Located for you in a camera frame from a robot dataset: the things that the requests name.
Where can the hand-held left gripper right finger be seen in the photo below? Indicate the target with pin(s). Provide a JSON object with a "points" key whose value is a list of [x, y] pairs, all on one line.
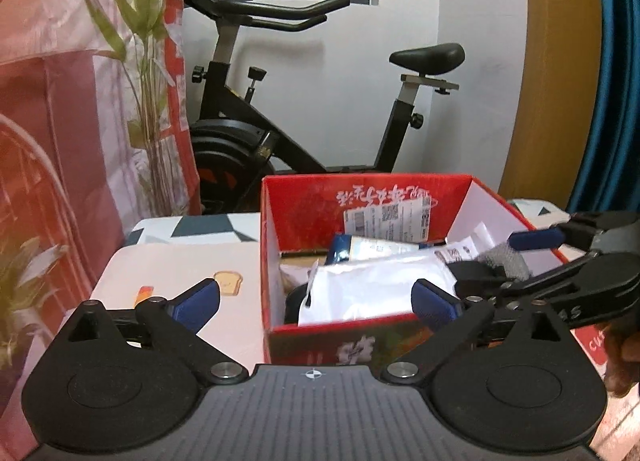
{"points": [[432, 303]]}

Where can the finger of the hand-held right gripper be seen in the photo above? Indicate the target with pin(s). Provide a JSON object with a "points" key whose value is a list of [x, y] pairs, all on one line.
{"points": [[532, 240], [575, 273]]}

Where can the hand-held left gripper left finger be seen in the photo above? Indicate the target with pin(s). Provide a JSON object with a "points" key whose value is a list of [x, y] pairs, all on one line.
{"points": [[195, 303]]}

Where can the grey knit cloth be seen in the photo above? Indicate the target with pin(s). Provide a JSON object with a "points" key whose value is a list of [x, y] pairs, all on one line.
{"points": [[505, 261]]}

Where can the black eye mask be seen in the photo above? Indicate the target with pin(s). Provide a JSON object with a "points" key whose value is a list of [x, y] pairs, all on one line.
{"points": [[295, 308]]}

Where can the red strawberry cardboard box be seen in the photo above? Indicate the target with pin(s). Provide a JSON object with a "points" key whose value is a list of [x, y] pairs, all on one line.
{"points": [[310, 201]]}

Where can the person's right hand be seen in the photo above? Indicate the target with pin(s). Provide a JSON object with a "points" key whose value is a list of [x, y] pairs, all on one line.
{"points": [[625, 361]]}

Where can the printed tablecloth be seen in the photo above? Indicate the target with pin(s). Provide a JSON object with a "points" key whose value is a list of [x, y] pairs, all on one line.
{"points": [[175, 261]]}

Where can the white labelled packet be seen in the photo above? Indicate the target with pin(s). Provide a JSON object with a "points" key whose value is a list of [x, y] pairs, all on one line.
{"points": [[462, 246]]}

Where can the white plastic bag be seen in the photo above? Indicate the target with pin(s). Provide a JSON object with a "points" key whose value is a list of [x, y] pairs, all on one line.
{"points": [[370, 281]]}

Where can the blue white packet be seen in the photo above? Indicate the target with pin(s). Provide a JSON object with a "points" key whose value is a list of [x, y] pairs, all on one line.
{"points": [[342, 248]]}

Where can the clear plastic packet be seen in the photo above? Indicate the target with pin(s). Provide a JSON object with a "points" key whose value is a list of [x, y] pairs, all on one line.
{"points": [[297, 273]]}

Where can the teal curtain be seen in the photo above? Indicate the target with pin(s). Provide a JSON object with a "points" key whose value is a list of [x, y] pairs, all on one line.
{"points": [[620, 91]]}

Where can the wooden door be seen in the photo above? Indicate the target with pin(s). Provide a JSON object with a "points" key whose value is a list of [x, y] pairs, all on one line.
{"points": [[550, 66]]}

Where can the black exercise bike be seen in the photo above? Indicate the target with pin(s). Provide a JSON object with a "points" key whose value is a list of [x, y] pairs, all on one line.
{"points": [[235, 131]]}

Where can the pink plant printed wall cloth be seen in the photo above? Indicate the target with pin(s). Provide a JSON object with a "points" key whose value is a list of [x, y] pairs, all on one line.
{"points": [[50, 91]]}

